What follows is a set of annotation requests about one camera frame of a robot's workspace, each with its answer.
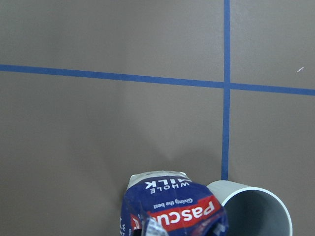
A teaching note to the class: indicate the blue white milk carton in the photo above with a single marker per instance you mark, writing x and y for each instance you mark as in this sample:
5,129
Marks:
169,203

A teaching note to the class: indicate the white mug with handle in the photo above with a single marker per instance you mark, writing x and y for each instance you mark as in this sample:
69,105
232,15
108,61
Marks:
252,211

